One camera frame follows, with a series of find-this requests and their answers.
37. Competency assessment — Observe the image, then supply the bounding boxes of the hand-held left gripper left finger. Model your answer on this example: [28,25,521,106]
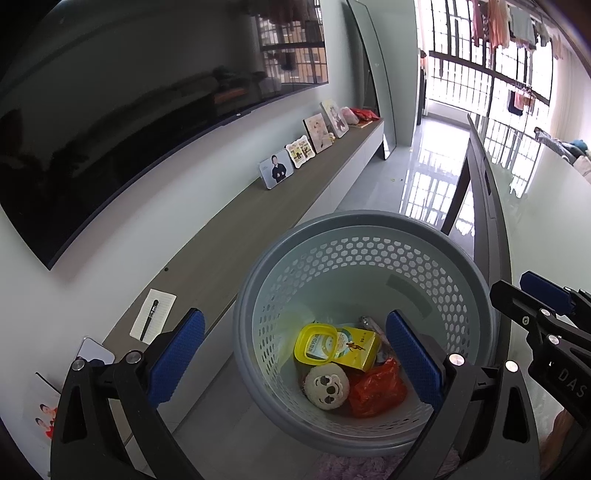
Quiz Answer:
[50,307,206,480]

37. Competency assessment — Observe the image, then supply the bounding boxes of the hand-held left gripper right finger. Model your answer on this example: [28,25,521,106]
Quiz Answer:
[385,310,541,480]

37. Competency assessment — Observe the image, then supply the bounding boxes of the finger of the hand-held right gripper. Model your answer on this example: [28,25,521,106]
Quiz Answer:
[519,271,591,324]
[489,279,561,342]

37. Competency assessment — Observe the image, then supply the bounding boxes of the red plastic bag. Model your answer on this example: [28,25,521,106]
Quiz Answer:
[347,357,408,418]

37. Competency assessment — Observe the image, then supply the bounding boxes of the yellow cardboard box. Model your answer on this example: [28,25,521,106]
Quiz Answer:
[318,325,382,372]

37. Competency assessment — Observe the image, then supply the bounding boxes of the pink snack wrapper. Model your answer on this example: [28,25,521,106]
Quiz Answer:
[360,315,386,337]

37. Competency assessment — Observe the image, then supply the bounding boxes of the round beige plush toy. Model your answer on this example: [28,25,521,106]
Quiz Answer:
[302,364,350,411]

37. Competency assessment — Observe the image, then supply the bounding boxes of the grey perforated plastic basket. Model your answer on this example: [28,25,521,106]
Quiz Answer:
[232,210,498,457]

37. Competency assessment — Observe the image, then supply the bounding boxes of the yellow plastic lid frame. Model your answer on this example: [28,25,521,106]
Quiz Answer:
[294,323,349,366]

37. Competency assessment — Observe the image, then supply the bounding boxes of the black pen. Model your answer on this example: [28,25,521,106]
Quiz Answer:
[140,300,159,341]

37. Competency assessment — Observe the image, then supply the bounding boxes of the white notepad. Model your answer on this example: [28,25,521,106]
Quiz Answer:
[130,288,177,344]

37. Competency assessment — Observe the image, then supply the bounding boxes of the purple fluffy rug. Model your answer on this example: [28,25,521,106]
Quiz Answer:
[314,450,458,480]

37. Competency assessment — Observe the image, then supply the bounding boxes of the printed photo red figures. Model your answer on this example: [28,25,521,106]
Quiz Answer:
[25,373,63,444]

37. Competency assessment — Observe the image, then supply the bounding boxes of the checkered cloth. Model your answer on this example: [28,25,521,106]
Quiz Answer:
[534,127,566,155]

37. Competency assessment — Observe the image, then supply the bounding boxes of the small drying rack clothes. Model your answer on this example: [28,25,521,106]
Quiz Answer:
[505,88,539,116]

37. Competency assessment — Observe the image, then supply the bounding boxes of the dark narrow cabinet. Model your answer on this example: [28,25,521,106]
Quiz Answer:
[418,48,428,125]

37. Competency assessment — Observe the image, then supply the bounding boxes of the black window grille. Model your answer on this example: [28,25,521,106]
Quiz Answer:
[418,0,555,116]

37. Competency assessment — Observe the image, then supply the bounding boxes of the row of hanging clothes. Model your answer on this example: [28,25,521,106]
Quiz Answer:
[471,0,566,61]

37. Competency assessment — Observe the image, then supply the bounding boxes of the tall standing mirror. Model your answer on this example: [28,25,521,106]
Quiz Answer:
[346,0,398,161]

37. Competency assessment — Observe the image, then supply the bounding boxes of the dark suit portrait frame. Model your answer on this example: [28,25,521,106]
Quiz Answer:
[76,337,116,366]
[257,149,295,190]

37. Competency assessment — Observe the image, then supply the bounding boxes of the ornate white photo frame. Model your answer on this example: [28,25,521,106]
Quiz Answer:
[285,136,315,169]

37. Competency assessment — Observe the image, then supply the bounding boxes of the wooden edge photo frame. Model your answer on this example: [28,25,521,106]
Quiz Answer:
[303,113,333,154]

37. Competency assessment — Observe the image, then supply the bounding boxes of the black wall television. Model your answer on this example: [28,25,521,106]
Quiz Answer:
[0,0,329,271]

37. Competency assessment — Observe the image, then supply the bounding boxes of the white tilted photo frame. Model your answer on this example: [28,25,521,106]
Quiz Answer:
[320,99,350,138]

